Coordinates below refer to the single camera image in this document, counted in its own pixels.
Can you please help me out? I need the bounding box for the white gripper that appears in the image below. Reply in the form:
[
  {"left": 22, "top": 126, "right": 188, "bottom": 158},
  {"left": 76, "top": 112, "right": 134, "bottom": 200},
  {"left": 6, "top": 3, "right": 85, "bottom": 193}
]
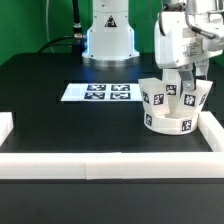
[{"left": 154, "top": 12, "right": 224, "bottom": 91}]

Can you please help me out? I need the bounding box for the white round stool seat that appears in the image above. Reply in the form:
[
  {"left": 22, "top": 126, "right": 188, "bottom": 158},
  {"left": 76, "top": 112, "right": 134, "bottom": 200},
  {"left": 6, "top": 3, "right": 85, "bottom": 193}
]
[{"left": 144, "top": 112, "right": 198, "bottom": 135}]

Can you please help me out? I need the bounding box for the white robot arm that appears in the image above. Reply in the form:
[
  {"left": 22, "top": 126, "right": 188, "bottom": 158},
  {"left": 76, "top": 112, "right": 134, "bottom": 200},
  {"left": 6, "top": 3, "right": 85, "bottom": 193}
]
[{"left": 82, "top": 0, "right": 224, "bottom": 91}]

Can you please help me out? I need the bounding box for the white right fence bar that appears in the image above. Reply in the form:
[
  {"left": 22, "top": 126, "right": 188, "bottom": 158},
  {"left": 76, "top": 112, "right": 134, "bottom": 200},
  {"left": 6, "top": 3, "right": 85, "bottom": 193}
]
[{"left": 198, "top": 111, "right": 224, "bottom": 153}]

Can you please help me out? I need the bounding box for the white fence bar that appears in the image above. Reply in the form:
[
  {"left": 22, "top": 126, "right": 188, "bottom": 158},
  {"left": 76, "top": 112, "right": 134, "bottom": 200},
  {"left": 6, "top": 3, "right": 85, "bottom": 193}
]
[
  {"left": 198, "top": 111, "right": 224, "bottom": 153},
  {"left": 0, "top": 112, "right": 14, "bottom": 147},
  {"left": 0, "top": 152, "right": 224, "bottom": 180}
]

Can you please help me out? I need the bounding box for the white marker sheet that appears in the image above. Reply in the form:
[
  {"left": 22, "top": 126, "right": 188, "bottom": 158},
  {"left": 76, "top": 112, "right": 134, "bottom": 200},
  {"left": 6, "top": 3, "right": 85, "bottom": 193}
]
[{"left": 61, "top": 83, "right": 141, "bottom": 102}]

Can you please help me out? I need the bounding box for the white front fence bar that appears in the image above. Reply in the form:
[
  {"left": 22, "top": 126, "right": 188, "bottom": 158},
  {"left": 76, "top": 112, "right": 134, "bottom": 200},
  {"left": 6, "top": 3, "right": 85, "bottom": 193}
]
[{"left": 0, "top": 152, "right": 224, "bottom": 180}]

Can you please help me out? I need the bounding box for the white left fence bar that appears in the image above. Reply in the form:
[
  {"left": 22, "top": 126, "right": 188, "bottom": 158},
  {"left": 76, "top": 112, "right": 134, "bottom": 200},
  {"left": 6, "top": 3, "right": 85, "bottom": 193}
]
[{"left": 0, "top": 112, "right": 14, "bottom": 147}]

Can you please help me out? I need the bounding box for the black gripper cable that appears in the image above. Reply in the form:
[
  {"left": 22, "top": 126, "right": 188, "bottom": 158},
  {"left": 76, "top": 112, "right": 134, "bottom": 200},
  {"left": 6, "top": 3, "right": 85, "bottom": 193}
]
[{"left": 157, "top": 1, "right": 221, "bottom": 41}]

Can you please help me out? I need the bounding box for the black cable on base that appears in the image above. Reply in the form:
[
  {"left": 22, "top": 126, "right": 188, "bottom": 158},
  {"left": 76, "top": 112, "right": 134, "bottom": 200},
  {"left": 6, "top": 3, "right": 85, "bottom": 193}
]
[{"left": 37, "top": 0, "right": 88, "bottom": 54}]

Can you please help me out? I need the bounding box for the thin white cable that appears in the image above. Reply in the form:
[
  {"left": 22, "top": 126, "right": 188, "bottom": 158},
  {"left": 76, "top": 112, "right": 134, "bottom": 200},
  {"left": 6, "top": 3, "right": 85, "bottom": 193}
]
[{"left": 45, "top": 0, "right": 55, "bottom": 54}]

